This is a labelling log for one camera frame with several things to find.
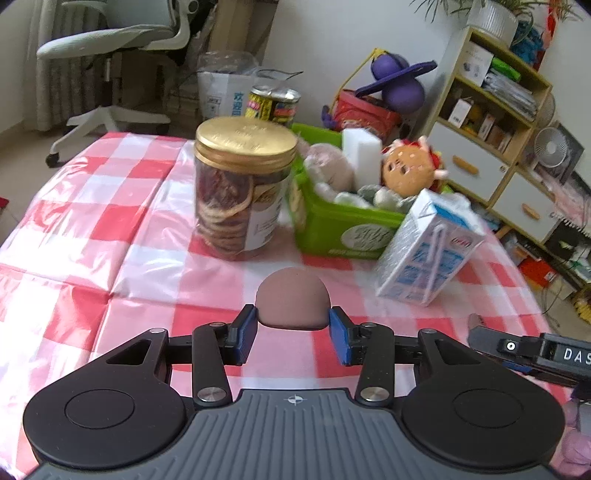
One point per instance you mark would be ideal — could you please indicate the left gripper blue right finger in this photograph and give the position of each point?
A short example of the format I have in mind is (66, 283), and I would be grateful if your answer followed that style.
(346, 337)

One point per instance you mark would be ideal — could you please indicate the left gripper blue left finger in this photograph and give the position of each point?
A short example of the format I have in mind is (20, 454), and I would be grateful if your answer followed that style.
(241, 334)

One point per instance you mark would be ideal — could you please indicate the brown round soft sponge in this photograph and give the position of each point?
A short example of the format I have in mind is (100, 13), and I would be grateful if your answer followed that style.
(293, 299)

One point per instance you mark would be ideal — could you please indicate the hamburger plush toy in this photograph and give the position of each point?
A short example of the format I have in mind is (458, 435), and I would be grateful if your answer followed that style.
(408, 167)

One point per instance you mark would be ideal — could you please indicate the white foam sponge block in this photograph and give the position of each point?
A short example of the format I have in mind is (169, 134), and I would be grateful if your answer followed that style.
(364, 152)

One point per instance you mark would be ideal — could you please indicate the green plastic storage bin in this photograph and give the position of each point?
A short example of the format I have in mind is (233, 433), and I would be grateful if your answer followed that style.
(353, 224)

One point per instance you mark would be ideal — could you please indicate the white blue milk carton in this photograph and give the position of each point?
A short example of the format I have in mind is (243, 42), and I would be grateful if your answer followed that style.
(435, 240)

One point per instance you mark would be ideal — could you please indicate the red white checkered tablecloth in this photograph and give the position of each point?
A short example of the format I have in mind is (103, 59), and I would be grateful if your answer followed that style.
(106, 250)

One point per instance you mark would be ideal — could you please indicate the gold lid snack jar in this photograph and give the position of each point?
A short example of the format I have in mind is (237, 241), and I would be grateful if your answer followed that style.
(242, 168)

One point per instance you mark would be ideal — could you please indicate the pink round plush ball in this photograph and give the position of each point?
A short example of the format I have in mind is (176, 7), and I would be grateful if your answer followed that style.
(326, 163)

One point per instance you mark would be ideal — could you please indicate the white desk fan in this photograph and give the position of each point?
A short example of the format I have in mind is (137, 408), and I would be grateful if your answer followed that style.
(550, 147)

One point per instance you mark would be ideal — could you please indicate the yellow black tin can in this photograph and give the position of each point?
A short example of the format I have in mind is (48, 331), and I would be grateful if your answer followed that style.
(276, 104)

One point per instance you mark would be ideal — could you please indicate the white blue cardboard box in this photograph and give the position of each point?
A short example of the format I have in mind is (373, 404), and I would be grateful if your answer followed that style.
(225, 79)

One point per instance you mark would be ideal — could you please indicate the wooden white shelf cabinet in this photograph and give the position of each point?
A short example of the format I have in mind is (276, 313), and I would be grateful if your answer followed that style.
(482, 114)

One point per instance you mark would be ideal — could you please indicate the purple balance ball toy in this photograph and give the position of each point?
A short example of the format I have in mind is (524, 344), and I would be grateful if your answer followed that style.
(397, 82)

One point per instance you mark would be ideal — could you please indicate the green potted plant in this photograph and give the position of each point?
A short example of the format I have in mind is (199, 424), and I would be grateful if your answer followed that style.
(509, 22)

